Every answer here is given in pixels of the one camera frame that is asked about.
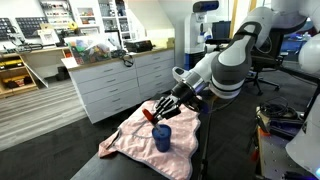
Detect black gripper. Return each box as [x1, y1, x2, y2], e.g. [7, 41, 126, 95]
[152, 81, 200, 123]

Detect blue plastic cup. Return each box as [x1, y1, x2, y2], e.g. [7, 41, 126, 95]
[151, 124, 173, 153]

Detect pink dotted bib cloth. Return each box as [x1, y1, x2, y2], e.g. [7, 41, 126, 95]
[98, 99, 202, 180]

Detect white drawer cabinet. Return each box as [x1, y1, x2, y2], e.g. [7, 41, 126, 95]
[68, 49, 176, 124]

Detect black headphones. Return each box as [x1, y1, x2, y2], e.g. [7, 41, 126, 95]
[119, 49, 135, 68]

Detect black desktop device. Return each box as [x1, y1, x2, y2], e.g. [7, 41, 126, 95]
[124, 39, 154, 54]

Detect black mesh office chair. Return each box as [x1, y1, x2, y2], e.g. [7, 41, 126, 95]
[244, 31, 286, 96]

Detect dark desk monitor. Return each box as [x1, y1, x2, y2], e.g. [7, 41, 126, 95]
[212, 20, 232, 40]

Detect clear bin of coloured items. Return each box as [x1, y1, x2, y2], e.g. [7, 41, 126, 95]
[64, 34, 113, 66]

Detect white paper sheet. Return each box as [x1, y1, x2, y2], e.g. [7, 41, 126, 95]
[60, 56, 80, 70]

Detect metal breadboard robot table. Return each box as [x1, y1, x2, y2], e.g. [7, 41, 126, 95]
[255, 126, 320, 180]

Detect white leaning board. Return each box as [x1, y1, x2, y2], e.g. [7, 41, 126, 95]
[23, 61, 50, 89]

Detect wooden workbench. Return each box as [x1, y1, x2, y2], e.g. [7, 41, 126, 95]
[0, 46, 72, 100]

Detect black tool pegboard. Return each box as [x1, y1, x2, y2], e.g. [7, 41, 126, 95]
[15, 16, 50, 40]

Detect black cable bundle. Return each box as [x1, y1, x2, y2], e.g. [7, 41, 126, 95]
[258, 100, 300, 122]

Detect white picture frame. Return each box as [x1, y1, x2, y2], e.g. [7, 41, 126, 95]
[37, 28, 61, 46]

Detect wall parts shelf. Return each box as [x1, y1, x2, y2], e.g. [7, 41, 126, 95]
[39, 0, 75, 30]

